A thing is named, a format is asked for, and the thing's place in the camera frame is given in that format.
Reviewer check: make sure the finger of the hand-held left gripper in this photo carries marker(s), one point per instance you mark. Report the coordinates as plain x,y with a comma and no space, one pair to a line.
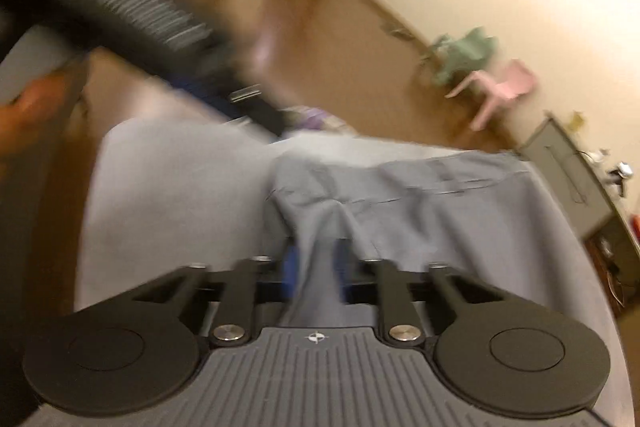
240,99

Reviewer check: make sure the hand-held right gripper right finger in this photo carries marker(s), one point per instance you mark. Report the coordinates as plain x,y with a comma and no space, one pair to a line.
342,269

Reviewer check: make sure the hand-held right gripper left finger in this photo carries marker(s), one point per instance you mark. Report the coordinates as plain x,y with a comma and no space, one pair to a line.
291,269

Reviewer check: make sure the grey pants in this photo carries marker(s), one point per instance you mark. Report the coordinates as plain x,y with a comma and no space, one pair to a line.
400,207

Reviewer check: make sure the person's left hand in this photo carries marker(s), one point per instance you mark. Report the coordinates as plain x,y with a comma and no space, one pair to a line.
30,117

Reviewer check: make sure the green plastic chair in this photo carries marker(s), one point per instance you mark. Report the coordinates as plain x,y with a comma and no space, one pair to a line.
462,52

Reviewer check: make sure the pink plastic chair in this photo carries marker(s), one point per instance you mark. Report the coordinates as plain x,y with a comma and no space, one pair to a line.
500,89

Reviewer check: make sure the long grey sideboard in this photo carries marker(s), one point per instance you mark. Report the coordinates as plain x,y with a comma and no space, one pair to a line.
575,187

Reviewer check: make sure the grey handheld device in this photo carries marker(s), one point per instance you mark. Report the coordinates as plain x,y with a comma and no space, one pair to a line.
621,174

